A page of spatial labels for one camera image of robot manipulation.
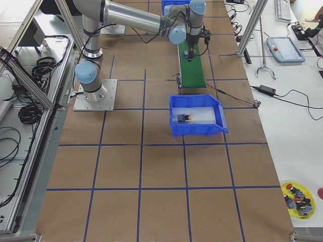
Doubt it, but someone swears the blue bin left side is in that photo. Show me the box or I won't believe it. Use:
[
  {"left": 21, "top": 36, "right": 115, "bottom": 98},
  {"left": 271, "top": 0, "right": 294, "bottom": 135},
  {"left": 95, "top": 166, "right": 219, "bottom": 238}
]
[{"left": 161, "top": 0, "right": 190, "bottom": 16}]

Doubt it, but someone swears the green conveyor belt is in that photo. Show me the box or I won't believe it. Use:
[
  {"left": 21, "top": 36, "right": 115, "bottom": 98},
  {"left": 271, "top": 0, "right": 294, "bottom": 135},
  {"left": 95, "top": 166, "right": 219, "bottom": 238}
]
[{"left": 177, "top": 42, "right": 206, "bottom": 89}]

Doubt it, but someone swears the red black wire pair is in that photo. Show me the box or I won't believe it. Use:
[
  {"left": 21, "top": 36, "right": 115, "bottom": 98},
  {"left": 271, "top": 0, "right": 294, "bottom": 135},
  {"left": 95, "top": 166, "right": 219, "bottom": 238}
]
[{"left": 206, "top": 84, "right": 260, "bottom": 108}]

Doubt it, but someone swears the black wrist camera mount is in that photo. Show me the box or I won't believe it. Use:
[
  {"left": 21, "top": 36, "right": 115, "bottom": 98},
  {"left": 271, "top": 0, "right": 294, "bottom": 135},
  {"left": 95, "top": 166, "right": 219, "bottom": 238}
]
[{"left": 201, "top": 28, "right": 211, "bottom": 45}]

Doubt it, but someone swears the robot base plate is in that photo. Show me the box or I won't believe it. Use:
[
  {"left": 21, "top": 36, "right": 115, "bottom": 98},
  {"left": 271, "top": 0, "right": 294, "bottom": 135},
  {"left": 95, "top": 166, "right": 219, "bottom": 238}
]
[{"left": 74, "top": 79, "right": 118, "bottom": 111}]

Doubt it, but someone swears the white keyboard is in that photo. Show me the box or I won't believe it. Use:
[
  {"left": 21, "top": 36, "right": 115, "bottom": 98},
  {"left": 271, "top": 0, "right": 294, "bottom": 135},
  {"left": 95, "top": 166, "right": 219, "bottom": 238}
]
[{"left": 275, "top": 0, "right": 292, "bottom": 23}]

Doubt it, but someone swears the blue bin right side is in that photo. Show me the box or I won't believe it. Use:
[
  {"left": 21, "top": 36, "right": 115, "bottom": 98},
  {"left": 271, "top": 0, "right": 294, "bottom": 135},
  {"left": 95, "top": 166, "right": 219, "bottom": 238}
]
[{"left": 169, "top": 94, "right": 229, "bottom": 137}]

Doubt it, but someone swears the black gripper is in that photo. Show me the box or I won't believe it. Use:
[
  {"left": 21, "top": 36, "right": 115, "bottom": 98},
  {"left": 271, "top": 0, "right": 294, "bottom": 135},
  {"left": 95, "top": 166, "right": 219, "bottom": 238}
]
[{"left": 186, "top": 33, "right": 200, "bottom": 62}]

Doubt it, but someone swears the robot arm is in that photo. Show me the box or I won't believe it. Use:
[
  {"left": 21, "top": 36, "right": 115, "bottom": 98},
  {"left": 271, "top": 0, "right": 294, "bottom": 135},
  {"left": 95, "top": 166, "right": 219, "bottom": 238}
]
[{"left": 73, "top": 1, "right": 209, "bottom": 104}]

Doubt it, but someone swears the yellow plate of buttons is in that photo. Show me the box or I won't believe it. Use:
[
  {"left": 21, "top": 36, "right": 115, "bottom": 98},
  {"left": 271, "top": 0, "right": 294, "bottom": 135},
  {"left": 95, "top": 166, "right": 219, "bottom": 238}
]
[{"left": 281, "top": 181, "right": 316, "bottom": 219}]

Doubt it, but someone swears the black power adapter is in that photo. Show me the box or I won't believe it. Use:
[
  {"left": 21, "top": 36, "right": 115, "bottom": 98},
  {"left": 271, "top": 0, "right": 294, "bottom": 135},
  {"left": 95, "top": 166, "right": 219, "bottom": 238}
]
[{"left": 258, "top": 85, "right": 276, "bottom": 96}]

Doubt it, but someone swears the white foam pad right bin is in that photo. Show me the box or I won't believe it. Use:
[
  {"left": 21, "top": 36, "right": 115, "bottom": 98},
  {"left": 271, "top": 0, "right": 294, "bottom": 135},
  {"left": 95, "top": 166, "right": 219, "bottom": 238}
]
[{"left": 171, "top": 107, "right": 217, "bottom": 125}]

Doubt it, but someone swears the yellow push button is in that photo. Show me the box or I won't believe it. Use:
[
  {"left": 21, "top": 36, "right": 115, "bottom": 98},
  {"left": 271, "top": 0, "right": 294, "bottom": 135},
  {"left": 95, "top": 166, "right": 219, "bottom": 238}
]
[{"left": 177, "top": 114, "right": 192, "bottom": 123}]

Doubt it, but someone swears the teach pendant tablet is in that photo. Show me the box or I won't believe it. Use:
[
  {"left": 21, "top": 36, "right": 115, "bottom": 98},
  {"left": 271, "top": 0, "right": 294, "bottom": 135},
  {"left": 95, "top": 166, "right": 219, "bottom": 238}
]
[{"left": 266, "top": 37, "right": 306, "bottom": 63}]

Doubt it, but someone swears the blue bin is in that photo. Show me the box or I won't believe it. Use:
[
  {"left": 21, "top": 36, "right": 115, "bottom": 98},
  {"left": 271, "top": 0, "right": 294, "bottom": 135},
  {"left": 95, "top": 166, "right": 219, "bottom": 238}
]
[
  {"left": 169, "top": 94, "right": 229, "bottom": 137},
  {"left": 161, "top": 0, "right": 190, "bottom": 16}
]

